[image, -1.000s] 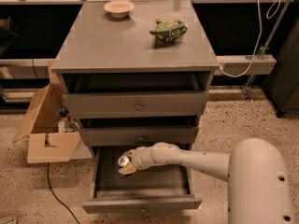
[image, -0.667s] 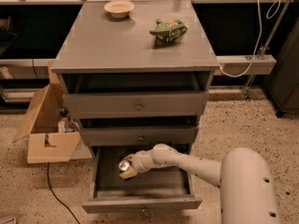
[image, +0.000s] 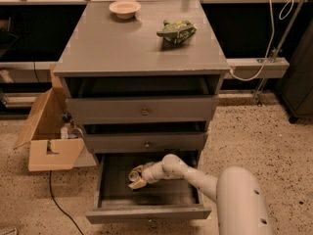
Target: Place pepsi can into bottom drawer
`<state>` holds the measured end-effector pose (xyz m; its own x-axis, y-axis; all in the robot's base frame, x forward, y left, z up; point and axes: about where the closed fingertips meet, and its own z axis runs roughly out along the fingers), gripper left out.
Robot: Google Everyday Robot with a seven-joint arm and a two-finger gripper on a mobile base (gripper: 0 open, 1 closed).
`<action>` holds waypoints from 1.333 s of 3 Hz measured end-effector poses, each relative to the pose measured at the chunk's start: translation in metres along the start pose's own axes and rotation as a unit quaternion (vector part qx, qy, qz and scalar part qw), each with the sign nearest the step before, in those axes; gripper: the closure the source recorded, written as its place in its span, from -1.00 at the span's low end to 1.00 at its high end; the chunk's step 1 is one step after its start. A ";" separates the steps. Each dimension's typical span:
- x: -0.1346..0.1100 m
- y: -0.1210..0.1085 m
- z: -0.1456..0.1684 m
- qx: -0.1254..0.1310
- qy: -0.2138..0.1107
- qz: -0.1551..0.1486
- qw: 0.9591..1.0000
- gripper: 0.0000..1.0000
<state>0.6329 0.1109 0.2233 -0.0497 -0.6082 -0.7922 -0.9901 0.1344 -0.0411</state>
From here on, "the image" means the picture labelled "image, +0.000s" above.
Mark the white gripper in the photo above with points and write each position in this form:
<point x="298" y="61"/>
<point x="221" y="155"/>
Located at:
<point x="149" y="174"/>

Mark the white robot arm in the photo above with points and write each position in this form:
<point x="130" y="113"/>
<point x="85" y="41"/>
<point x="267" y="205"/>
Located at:
<point x="241" y="208"/>

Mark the grey bottom drawer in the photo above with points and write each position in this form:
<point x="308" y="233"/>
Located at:
<point x="115" y="201"/>

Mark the grey drawer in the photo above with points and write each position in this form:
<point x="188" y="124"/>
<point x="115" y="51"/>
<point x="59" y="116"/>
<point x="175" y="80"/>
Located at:
<point x="115" y="201"/>
<point x="145" y="137"/>
<point x="140" y="99"/>

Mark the grey middle drawer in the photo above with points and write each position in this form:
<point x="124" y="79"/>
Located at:
<point x="145" y="137"/>

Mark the grey drawer cabinet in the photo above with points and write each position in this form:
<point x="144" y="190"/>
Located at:
<point x="106" y="46"/>

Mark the grey top drawer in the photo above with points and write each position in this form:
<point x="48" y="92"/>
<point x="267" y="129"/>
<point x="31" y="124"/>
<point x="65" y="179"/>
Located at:
<point x="140" y="99"/>

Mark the white bottle in box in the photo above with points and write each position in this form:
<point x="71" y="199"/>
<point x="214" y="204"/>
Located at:
<point x="64" y="132"/>

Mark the open cardboard box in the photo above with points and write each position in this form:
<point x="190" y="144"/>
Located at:
<point x="42" y="132"/>

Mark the green chip bag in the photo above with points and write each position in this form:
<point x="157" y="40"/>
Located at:
<point x="177" y="32"/>

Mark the white bowl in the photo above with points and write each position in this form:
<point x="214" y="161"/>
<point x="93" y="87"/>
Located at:
<point x="125" y="9"/>

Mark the metal stand pole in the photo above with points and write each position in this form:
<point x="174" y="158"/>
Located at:
<point x="272" y="54"/>

